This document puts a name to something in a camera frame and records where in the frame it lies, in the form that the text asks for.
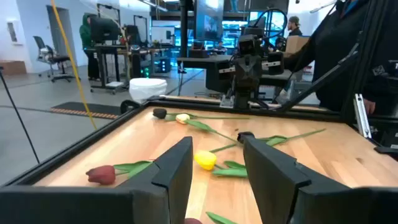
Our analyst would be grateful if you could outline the dark red artificial tulip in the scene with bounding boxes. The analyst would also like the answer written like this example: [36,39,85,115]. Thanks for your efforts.
[85,141,241,187]
[183,211,239,224]

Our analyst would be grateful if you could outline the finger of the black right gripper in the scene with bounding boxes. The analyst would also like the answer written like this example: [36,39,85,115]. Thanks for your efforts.
[235,67,249,94]
[248,65,262,94]

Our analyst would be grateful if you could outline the black artificial tulip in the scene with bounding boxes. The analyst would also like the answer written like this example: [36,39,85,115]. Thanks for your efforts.
[236,128,326,147]
[152,107,250,122]

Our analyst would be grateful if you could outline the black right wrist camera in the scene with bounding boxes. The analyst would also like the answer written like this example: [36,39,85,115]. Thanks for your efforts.
[238,34,261,57]

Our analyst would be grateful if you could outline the black frame hook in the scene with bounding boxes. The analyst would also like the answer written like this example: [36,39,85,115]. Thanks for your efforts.
[119,99,141,114]

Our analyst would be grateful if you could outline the yellow cable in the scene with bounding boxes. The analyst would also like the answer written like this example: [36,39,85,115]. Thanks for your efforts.
[49,0,98,131]

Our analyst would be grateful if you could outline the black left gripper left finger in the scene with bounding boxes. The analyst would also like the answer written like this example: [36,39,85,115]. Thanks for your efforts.
[119,136,194,224]

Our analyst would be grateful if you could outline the large dark display screen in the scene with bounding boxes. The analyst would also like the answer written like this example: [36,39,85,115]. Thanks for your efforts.
[195,0,225,42]

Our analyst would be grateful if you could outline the black monitor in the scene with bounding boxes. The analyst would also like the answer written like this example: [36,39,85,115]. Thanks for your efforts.
[90,17,121,44]

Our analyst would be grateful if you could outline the thin black rod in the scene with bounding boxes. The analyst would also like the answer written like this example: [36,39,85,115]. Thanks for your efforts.
[0,68,40,165]

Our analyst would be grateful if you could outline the person's hand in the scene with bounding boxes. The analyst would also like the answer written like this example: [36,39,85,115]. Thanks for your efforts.
[363,98,377,116]

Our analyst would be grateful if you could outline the black office chair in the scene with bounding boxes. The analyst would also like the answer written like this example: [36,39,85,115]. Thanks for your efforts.
[32,35,77,83]

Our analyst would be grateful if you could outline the peach artificial tulip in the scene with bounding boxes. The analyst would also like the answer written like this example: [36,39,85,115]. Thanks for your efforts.
[175,113,240,144]

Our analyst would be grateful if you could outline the black mat with striped edge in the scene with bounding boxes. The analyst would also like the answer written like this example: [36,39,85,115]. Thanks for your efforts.
[49,101,123,120]

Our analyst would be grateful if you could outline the silver metal bracket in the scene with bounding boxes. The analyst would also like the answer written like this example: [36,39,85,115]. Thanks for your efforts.
[353,93,373,139]

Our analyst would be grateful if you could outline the grey door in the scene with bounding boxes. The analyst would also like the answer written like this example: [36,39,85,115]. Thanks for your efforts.
[45,4,78,68]

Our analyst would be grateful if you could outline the white plastic bin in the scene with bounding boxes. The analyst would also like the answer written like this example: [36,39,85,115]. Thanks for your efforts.
[128,77,168,105]

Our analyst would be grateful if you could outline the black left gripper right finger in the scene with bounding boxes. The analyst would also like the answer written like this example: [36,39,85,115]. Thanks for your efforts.
[243,136,346,224]

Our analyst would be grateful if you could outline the person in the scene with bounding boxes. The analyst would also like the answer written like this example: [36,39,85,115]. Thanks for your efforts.
[79,14,101,82]
[285,15,304,38]
[281,0,398,114]

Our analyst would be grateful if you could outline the yellow artificial tulip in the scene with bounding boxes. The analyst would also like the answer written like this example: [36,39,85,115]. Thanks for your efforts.
[193,150,249,179]

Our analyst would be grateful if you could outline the brown cardboard box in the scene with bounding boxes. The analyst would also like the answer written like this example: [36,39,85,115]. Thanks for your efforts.
[0,60,27,76]
[285,35,311,54]

